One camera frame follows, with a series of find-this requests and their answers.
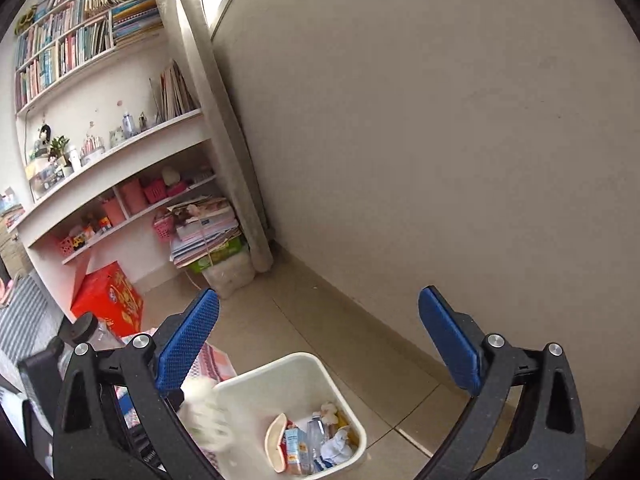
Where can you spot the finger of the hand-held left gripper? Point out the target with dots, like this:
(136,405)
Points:
(41,370)

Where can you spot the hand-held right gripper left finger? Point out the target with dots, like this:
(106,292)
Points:
(187,345)

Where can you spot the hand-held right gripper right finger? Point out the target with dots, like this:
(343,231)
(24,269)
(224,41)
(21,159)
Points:
(448,342)

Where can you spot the white paper cup green print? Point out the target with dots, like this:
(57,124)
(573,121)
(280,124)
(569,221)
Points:
(205,412)

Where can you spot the white plastic trash bin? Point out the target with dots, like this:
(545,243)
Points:
(280,385)

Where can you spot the torn red paper cup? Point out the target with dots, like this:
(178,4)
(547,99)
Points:
(276,440)

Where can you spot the yellow snack wrapper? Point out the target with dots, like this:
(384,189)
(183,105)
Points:
(347,427)

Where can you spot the white wrapper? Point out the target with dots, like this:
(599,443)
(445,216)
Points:
(328,411)

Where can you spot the drink carton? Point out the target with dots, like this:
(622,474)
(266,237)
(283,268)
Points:
(296,450)

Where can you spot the crushed clear plastic bottle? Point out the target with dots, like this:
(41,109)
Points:
(335,447)

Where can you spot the patterned pink tablecloth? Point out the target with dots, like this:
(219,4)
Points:
(217,362)

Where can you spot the striped armrest blanket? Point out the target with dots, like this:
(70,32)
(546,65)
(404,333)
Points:
(22,315)

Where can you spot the pink plush toy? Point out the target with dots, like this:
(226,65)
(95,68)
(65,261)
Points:
(5,292)

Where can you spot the red cardboard box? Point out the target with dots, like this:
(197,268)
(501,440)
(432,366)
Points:
(107,295)

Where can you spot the green and white package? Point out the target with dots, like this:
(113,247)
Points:
(225,252)

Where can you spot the pile of papers and magazines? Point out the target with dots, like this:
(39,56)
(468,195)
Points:
(205,230)

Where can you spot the pink hanging basket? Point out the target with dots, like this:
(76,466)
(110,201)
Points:
(163,230)

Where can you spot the perforated pink box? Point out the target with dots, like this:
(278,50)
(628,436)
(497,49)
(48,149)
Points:
(66,246)

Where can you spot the yellow toy truck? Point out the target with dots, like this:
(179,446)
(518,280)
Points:
(79,244)

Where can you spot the small pink basket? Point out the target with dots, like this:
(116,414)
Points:
(155,194)

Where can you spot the white bookshelf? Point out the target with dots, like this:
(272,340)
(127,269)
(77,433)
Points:
(125,160)

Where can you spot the small white bottle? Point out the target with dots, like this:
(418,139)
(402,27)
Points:
(75,159)

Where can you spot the small potted plant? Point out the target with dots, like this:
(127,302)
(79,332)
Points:
(61,152)

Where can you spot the black-haired doll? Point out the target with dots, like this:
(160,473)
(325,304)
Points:
(45,134)

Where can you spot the beige curtain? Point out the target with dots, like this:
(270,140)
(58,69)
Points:
(215,110)

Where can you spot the upright thin books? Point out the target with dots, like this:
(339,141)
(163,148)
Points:
(175,92)

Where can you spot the row of shelved books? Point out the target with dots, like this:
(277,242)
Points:
(65,45)

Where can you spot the stack of colourful flat books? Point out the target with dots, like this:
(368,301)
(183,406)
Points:
(135,22)

